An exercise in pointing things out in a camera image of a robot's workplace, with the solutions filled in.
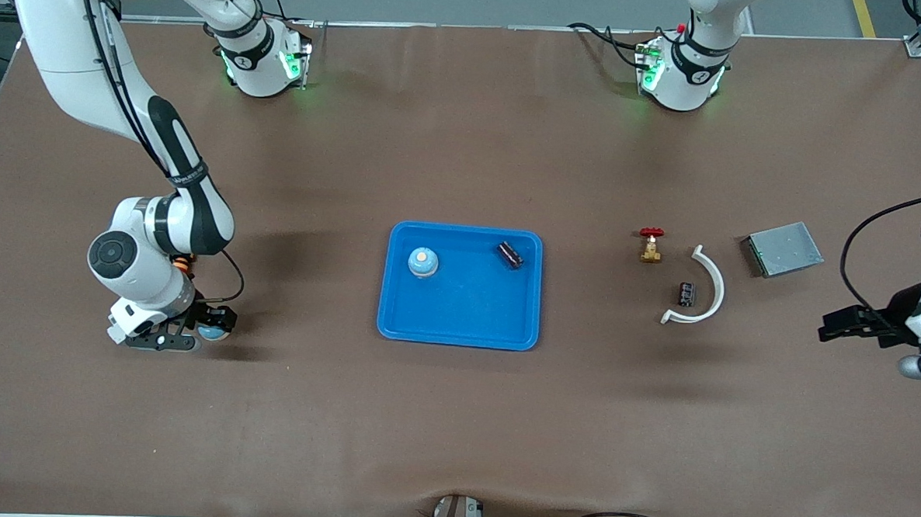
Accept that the grey metal power supply box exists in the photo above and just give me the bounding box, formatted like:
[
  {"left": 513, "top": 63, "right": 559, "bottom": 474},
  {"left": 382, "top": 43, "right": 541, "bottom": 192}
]
[{"left": 739, "top": 219, "right": 827, "bottom": 281}]

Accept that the black electrolytic capacitor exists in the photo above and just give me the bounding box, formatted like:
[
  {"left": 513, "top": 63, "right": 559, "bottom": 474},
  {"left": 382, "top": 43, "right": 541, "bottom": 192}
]
[{"left": 495, "top": 240, "right": 527, "bottom": 272}]

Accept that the silver table edge rail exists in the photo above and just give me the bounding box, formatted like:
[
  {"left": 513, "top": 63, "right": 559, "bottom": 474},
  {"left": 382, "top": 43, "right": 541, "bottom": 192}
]
[{"left": 121, "top": 7, "right": 918, "bottom": 55}]

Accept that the brown table mat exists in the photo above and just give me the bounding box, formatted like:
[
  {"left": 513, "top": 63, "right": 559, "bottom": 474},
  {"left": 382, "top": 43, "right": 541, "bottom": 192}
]
[{"left": 0, "top": 2, "right": 921, "bottom": 517}]

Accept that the black base cable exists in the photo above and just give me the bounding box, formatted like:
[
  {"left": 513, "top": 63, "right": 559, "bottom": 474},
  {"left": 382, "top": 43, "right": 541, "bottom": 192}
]
[{"left": 566, "top": 21, "right": 654, "bottom": 69}]

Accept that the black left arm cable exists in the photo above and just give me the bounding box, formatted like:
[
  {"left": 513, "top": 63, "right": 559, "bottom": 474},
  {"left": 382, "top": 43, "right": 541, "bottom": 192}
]
[{"left": 838, "top": 186, "right": 921, "bottom": 314}]

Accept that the brass valve with red handle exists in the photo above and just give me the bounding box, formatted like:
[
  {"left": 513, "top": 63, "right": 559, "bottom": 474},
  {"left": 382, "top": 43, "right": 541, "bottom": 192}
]
[{"left": 638, "top": 227, "right": 666, "bottom": 264}]

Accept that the white curved plastic strip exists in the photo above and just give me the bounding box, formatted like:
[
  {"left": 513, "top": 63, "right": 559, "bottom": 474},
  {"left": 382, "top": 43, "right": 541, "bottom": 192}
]
[{"left": 660, "top": 243, "right": 728, "bottom": 328}]

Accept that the blue plastic tray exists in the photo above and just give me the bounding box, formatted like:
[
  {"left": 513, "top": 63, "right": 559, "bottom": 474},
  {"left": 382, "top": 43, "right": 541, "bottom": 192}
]
[{"left": 375, "top": 220, "right": 546, "bottom": 353}]

